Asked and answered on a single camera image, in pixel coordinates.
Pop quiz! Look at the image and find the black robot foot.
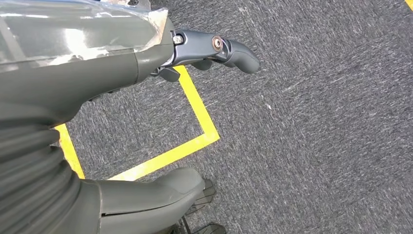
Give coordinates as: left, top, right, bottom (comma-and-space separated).
161, 178, 227, 234

